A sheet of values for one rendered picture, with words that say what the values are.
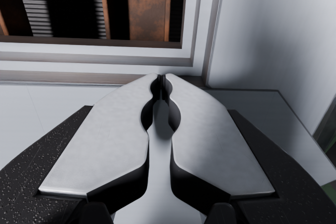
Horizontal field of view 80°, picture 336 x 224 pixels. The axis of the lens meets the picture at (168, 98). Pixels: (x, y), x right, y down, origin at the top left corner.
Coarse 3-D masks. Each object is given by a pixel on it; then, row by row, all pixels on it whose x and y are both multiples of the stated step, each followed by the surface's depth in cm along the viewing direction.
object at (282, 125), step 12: (276, 96) 14; (276, 108) 14; (288, 108) 14; (264, 120) 15; (276, 120) 15; (288, 120) 15; (300, 120) 15; (264, 132) 15; (276, 132) 15; (288, 132) 15; (300, 132) 15; (288, 144) 16; (300, 144) 16; (312, 144) 16; (300, 156) 17; (312, 156) 17; (312, 168) 18
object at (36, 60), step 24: (192, 0) 14; (216, 0) 11; (192, 24) 15; (0, 48) 15; (24, 48) 15; (48, 48) 15; (72, 48) 15; (96, 48) 15; (120, 48) 15; (144, 48) 15; (168, 48) 16; (192, 48) 15; (0, 72) 14; (24, 72) 14; (48, 72) 14; (72, 72) 14; (96, 72) 15; (120, 72) 15; (144, 72) 15; (168, 72) 15; (192, 72) 15
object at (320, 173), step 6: (324, 156) 17; (318, 162) 17; (324, 162) 17; (330, 162) 17; (318, 168) 18; (324, 168) 18; (330, 168) 18; (312, 174) 18; (318, 174) 18; (324, 174) 18; (330, 174) 18; (318, 180) 19; (324, 180) 19; (330, 180) 19
